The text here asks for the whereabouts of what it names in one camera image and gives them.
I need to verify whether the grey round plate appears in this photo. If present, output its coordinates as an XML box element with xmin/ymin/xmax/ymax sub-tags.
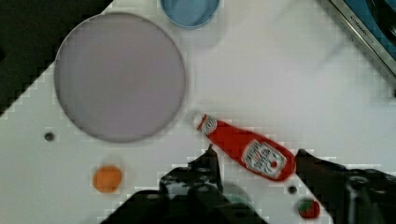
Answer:
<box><xmin>54</xmin><ymin>12</ymin><xmax>187</xmax><ymax>143</ymax></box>

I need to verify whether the orange toy fruit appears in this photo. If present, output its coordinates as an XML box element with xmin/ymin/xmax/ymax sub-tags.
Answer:
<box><xmin>92</xmin><ymin>165</ymin><xmax>122</xmax><ymax>193</ymax></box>

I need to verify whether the black toaster oven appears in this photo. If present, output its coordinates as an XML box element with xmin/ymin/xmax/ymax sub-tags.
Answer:
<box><xmin>320</xmin><ymin>0</ymin><xmax>396</xmax><ymax>79</ymax></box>

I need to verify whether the red ketchup bottle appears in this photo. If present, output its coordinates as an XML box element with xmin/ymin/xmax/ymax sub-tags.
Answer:
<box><xmin>193</xmin><ymin>112</ymin><xmax>296</xmax><ymax>181</ymax></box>

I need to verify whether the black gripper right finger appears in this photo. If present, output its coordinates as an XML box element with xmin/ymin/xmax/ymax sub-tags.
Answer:
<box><xmin>295</xmin><ymin>149</ymin><xmax>396</xmax><ymax>224</ymax></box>

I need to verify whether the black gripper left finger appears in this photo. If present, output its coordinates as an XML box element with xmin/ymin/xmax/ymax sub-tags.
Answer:
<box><xmin>102</xmin><ymin>147</ymin><xmax>268</xmax><ymax>224</ymax></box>

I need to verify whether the blue bowl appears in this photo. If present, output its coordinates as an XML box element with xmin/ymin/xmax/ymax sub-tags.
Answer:
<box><xmin>160</xmin><ymin>0</ymin><xmax>220</xmax><ymax>29</ymax></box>

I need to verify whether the red toy strawberry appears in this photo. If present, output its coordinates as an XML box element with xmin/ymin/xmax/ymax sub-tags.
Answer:
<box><xmin>297</xmin><ymin>199</ymin><xmax>320</xmax><ymax>219</ymax></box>

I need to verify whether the green mug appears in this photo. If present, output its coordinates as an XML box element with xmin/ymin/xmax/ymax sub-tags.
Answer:
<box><xmin>223</xmin><ymin>182</ymin><xmax>252</xmax><ymax>208</ymax></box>

